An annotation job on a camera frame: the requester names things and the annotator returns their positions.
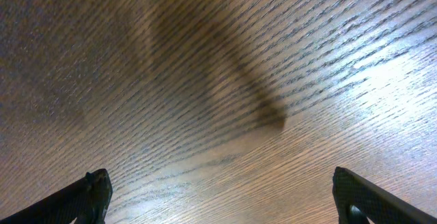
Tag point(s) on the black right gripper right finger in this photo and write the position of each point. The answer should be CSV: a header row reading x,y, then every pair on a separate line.
x,y
360,201

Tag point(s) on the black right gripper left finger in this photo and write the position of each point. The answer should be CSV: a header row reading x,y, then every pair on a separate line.
x,y
84,201

